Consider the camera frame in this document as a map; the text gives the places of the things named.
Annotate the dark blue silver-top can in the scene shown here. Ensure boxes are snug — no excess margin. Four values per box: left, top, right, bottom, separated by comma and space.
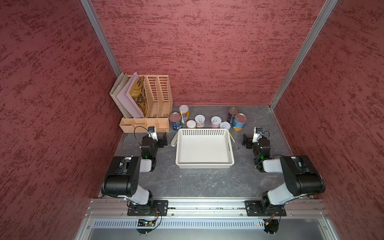
169, 113, 182, 131

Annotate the light blue corn can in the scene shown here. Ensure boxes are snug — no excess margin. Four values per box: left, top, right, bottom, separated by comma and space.
233, 113, 247, 132

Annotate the dark navy red can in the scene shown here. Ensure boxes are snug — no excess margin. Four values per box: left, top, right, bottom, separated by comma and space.
227, 107, 239, 125

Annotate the yellow can with white lid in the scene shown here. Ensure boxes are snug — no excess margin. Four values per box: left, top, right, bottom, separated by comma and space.
179, 105, 190, 123

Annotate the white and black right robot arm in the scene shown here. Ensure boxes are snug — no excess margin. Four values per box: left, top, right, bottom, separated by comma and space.
242, 134, 326, 212

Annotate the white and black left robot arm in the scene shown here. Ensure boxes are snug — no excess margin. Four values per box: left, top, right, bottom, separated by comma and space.
101, 133, 168, 209

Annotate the white perforated plastic basket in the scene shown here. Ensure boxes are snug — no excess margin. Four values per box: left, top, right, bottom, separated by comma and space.
175, 129, 235, 169

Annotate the yellow white pen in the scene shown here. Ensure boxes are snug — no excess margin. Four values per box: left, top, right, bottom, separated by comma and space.
229, 133, 240, 149

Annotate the green label white-top can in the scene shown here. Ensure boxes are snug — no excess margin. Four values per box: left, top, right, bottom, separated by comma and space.
220, 121, 231, 130

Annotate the small yellow white-lid can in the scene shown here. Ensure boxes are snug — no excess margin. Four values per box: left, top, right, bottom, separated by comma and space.
186, 120, 197, 129

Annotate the pink can right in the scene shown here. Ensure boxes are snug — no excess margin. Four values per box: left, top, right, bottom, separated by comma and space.
211, 116, 222, 129

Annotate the pink can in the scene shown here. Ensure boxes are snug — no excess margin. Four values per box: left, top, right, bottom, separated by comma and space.
195, 115, 206, 128
211, 116, 222, 129

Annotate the pink file folder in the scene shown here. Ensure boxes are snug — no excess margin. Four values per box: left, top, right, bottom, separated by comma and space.
114, 73, 144, 119

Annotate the pink can left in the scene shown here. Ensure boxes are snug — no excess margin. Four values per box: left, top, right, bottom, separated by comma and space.
195, 115, 206, 128

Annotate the peach plastic desk organizer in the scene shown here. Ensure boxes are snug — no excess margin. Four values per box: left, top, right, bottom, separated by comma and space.
120, 75, 173, 134

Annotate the yellow black patterned magazine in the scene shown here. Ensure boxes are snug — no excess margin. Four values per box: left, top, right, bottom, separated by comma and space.
129, 76, 148, 118

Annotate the beige file folder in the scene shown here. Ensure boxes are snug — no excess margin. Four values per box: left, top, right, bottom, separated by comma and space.
109, 71, 134, 119

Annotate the left round black electronics board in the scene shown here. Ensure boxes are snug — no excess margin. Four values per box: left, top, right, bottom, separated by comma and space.
136, 219, 158, 235

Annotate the round black electronics board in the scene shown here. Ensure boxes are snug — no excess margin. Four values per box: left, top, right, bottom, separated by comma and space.
264, 220, 279, 235
136, 219, 158, 235

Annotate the right round black electronics board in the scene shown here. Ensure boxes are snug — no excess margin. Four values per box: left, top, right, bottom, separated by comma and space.
264, 220, 279, 235

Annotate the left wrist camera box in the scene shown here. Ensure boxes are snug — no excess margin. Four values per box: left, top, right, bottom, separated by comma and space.
148, 126, 156, 134

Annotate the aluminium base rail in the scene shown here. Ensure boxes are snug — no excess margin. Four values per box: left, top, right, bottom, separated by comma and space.
75, 198, 339, 240

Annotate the left aluminium corner post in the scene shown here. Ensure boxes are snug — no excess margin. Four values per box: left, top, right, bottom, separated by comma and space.
81, 0, 122, 77

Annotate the aluminium corner post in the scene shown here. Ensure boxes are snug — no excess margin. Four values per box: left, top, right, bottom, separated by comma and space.
269, 0, 338, 112
81, 0, 122, 77

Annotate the right aluminium corner post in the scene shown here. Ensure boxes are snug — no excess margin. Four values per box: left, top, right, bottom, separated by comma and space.
269, 0, 338, 112

